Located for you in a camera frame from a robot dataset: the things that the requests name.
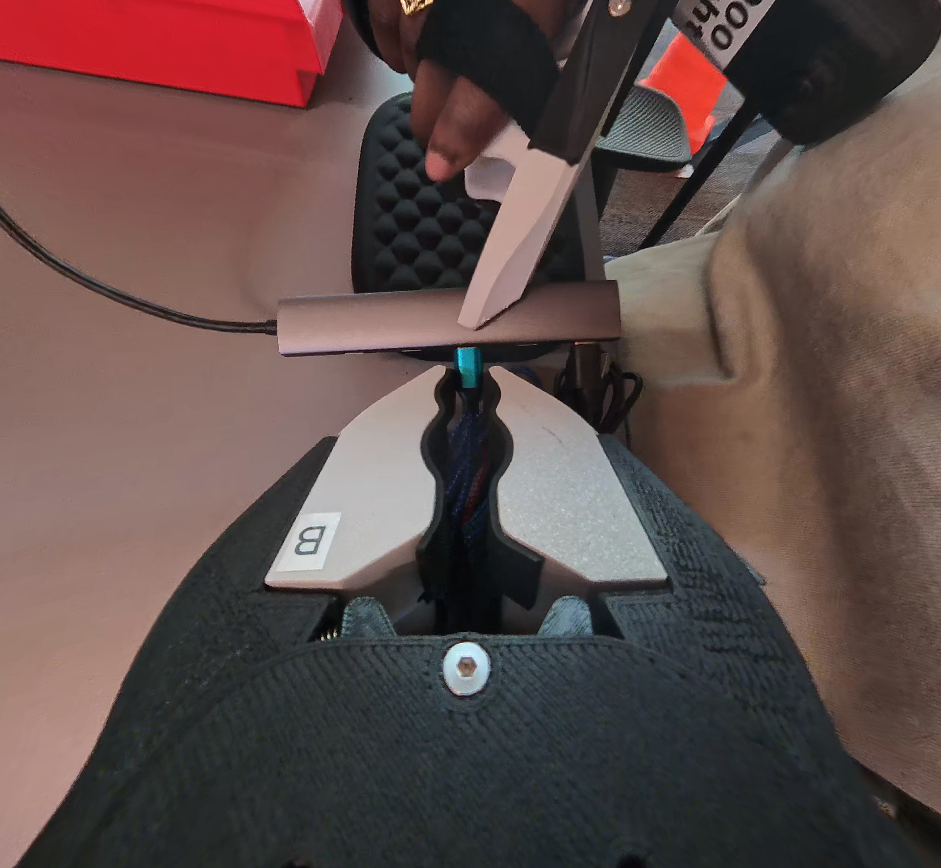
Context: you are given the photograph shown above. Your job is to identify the orange-red box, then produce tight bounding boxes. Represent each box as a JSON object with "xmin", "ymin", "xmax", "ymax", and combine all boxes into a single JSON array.
[{"xmin": 638, "ymin": 37, "xmax": 730, "ymax": 136}]

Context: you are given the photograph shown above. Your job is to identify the red plastic bin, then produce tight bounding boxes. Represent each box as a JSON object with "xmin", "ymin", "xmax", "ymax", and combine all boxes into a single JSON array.
[{"xmin": 0, "ymin": 0, "xmax": 345, "ymax": 108}]

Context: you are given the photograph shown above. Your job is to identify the black usb cable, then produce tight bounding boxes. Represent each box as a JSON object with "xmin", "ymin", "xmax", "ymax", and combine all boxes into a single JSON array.
[{"xmin": 551, "ymin": 340, "xmax": 644, "ymax": 439}]

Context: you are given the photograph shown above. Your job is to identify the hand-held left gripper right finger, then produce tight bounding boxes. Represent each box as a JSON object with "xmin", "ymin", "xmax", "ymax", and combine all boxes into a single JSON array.
[{"xmin": 481, "ymin": 364, "xmax": 671, "ymax": 610}]

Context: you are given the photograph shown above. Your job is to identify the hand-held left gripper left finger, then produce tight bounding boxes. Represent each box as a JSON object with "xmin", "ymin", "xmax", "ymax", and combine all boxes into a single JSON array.
[{"xmin": 263, "ymin": 364, "xmax": 451, "ymax": 590}]

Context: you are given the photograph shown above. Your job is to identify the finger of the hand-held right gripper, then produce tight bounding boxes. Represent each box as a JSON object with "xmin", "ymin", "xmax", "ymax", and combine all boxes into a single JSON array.
[{"xmin": 457, "ymin": 122, "xmax": 585, "ymax": 331}]

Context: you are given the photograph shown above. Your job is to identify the blue braided usb-c cable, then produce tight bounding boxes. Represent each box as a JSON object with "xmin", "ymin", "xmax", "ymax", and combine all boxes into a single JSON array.
[{"xmin": 440, "ymin": 346, "xmax": 548, "ymax": 560}]

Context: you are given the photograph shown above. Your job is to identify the person's beige pants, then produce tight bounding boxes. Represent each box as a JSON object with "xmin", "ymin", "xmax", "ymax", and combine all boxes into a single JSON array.
[{"xmin": 606, "ymin": 63, "xmax": 941, "ymax": 818}]

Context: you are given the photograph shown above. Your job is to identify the grey office chair armrest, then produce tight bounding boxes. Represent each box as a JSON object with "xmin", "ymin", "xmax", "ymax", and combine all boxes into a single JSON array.
[{"xmin": 595, "ymin": 85, "xmax": 695, "ymax": 174}]

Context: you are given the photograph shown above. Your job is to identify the black textured wrist rest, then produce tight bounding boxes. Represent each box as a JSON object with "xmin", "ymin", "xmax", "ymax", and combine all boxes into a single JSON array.
[{"xmin": 351, "ymin": 92, "xmax": 589, "ymax": 296}]

